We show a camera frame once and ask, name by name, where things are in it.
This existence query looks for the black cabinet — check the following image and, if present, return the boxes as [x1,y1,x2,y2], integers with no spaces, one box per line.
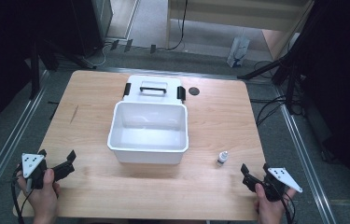
[66,0,115,58]

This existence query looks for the white floor cable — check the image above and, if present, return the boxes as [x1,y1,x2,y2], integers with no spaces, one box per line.
[91,42,111,68]

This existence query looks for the black metal stand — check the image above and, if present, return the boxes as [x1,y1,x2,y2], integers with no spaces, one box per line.
[28,38,59,101]

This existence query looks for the small white dropper bottle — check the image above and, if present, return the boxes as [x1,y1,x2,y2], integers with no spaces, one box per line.
[216,150,230,168]

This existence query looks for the black hanging cable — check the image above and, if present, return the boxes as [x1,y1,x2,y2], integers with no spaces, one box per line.
[165,0,189,51]

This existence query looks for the black floor cables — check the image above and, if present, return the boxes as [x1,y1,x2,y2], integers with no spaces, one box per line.
[249,60,304,127]

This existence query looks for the black tripod stand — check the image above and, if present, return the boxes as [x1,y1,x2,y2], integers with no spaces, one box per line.
[237,0,329,115]

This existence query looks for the white plastic bag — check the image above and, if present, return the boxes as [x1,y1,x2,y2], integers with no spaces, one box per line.
[226,35,251,69]

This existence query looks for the right hand-held gripper cable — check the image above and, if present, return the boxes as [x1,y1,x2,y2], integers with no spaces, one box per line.
[274,186,298,224]

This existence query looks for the person's right hand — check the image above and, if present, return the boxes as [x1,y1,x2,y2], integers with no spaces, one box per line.
[253,183,298,224]

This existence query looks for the white box lid black handle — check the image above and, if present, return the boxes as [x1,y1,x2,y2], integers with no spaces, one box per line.
[121,74,187,105]

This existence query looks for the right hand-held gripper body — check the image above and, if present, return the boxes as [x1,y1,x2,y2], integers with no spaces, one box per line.
[259,167,304,203]

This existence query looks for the light wooden furniture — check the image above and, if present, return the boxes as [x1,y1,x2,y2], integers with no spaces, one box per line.
[165,0,315,61]

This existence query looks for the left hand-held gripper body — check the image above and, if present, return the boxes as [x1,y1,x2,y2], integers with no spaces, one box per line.
[21,152,55,190]

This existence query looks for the person's left hand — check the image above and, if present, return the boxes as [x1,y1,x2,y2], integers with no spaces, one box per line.
[17,168,62,224]

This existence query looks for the hand-held gripper cable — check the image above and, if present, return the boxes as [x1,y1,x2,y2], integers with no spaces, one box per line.
[274,186,298,224]
[9,163,35,224]

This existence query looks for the white plastic storage box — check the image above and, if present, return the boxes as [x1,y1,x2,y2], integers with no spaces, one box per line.
[106,100,190,165]

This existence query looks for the metal floor rail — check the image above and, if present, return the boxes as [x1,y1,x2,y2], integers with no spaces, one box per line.
[0,69,51,216]
[273,85,339,224]

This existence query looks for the left hand-held gripper cable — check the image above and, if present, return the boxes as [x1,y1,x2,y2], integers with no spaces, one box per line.
[9,163,35,224]

